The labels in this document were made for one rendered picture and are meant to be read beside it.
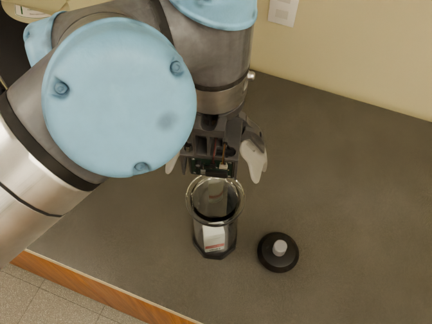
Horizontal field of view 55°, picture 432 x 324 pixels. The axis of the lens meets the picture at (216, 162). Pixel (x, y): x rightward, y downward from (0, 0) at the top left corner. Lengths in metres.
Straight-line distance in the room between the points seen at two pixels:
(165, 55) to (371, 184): 0.92
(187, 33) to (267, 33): 0.83
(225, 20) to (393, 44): 0.81
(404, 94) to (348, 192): 0.33
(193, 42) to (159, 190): 0.70
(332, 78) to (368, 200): 0.37
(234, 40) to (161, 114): 0.17
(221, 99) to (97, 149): 0.23
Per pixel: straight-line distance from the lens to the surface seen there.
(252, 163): 0.57
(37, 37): 0.35
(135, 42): 0.20
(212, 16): 0.34
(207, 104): 0.42
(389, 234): 1.04
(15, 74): 1.12
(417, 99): 1.24
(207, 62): 0.37
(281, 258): 0.92
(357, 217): 1.03
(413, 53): 1.13
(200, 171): 0.52
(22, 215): 0.24
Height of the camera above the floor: 1.84
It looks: 60 degrees down
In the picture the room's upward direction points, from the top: straight up
